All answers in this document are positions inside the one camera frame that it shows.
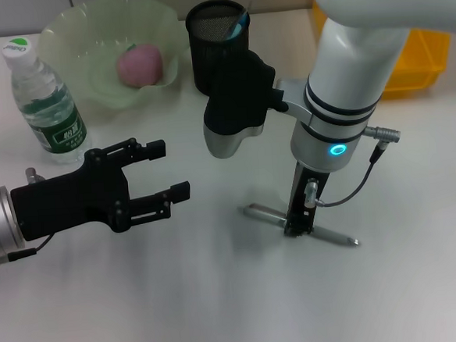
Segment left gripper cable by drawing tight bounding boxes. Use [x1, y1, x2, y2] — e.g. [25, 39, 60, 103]
[0, 166, 59, 273]

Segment yellow plastic bin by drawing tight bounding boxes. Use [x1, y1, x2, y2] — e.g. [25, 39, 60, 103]
[312, 0, 455, 105]

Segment blue capped scissors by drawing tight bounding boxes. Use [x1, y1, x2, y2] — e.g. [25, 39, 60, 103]
[226, 12, 251, 39]

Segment clear plastic ruler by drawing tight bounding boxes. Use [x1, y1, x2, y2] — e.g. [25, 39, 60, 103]
[219, 0, 255, 39]

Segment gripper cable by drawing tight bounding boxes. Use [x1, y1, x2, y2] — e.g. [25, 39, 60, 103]
[299, 123, 408, 210]
[0, 166, 59, 273]

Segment pink peach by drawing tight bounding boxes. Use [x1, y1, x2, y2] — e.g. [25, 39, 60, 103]
[115, 42, 165, 89]

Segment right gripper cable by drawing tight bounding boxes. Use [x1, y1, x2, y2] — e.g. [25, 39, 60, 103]
[299, 123, 408, 210]

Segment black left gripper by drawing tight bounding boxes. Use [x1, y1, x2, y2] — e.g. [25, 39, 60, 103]
[5, 134, 194, 244]

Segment clear green-label water bottle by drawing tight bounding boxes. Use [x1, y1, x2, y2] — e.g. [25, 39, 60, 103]
[0, 30, 94, 170]

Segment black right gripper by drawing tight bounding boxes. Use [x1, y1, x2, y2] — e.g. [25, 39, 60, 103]
[277, 158, 336, 239]

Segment grey ballpoint pen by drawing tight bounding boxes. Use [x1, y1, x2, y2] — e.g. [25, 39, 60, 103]
[241, 196, 362, 256]

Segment pale green fruit bowl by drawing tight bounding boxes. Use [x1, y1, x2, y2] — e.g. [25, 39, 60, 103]
[35, 0, 195, 116]

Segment black mesh pen holder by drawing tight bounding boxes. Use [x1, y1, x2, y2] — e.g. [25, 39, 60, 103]
[183, 0, 256, 98]

